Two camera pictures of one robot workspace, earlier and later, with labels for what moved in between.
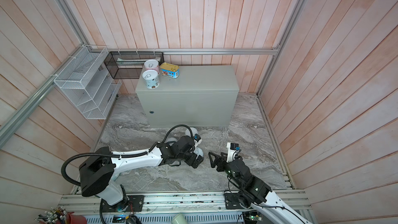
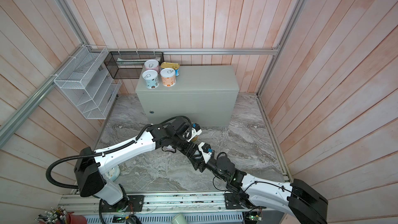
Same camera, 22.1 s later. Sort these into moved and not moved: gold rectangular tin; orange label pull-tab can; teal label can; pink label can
Moved: orange label pull-tab can
Not moved: teal label can; pink label can; gold rectangular tin
